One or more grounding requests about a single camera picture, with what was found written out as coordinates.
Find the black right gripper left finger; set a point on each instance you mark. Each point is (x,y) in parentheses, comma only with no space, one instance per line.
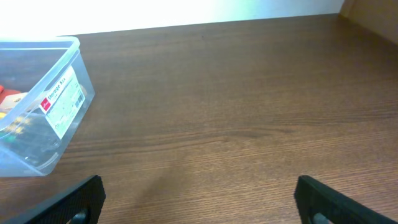
(81,203)

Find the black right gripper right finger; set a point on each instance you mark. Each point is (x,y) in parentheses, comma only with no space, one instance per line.
(318,203)

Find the orange scraper wooden handle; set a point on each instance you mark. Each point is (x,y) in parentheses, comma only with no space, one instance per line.
(10,98)

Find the white label on container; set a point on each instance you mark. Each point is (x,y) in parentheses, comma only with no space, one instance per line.
(62,102)

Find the clear plastic container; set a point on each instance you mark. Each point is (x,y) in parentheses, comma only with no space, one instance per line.
(34,66)

